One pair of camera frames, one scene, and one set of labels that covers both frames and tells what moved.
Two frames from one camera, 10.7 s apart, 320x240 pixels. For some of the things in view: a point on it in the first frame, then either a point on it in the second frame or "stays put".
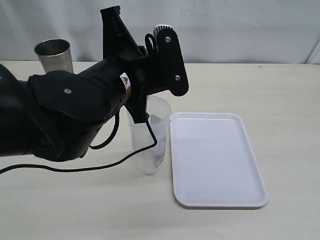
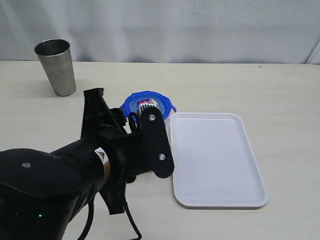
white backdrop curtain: [212, 31] stays put
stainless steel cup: [55, 54] stays put
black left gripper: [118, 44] -> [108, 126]
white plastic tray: [214, 164] stays put
